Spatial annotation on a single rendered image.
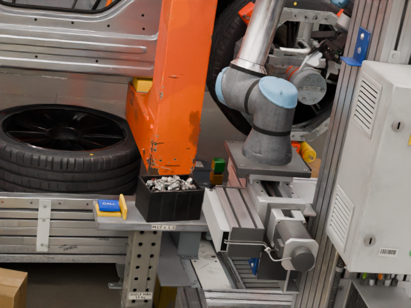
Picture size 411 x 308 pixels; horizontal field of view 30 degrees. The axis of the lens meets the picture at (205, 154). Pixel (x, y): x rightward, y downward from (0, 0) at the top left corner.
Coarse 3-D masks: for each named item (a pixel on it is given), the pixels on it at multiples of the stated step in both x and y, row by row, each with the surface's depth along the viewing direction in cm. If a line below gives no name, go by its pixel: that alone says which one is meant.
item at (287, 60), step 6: (270, 54) 286; (270, 60) 284; (276, 60) 285; (282, 60) 286; (288, 60) 286; (294, 60) 287; (300, 60) 287; (324, 60) 290; (300, 66) 288; (306, 66) 289; (312, 66) 289; (318, 66) 290; (324, 66) 290; (336, 66) 292
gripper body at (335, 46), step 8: (336, 24) 268; (336, 32) 269; (344, 32) 266; (328, 40) 269; (336, 40) 269; (344, 40) 266; (328, 48) 270; (336, 48) 266; (344, 48) 268; (328, 56) 268; (336, 56) 270
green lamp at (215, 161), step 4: (212, 160) 268; (216, 160) 266; (220, 160) 267; (212, 164) 268; (216, 164) 265; (220, 164) 266; (224, 164) 266; (212, 168) 267; (216, 168) 266; (220, 168) 266
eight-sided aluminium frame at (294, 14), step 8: (288, 8) 302; (288, 16) 299; (296, 16) 300; (304, 16) 306; (312, 16) 302; (320, 16) 303; (328, 16) 304; (336, 16) 304; (280, 24) 300; (328, 24) 310; (240, 40) 303; (240, 112) 311; (328, 112) 325; (248, 120) 313; (320, 120) 325; (328, 120) 321; (296, 128) 324; (304, 128) 326; (312, 128) 323; (320, 128) 322; (296, 136) 321; (304, 136) 322; (312, 136) 322
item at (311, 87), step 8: (288, 72) 305; (296, 72) 300; (304, 72) 298; (312, 72) 297; (288, 80) 303; (296, 80) 298; (304, 80) 296; (312, 80) 296; (320, 80) 297; (304, 88) 297; (312, 88) 298; (320, 88) 299; (304, 96) 298; (312, 96) 299; (320, 96) 300
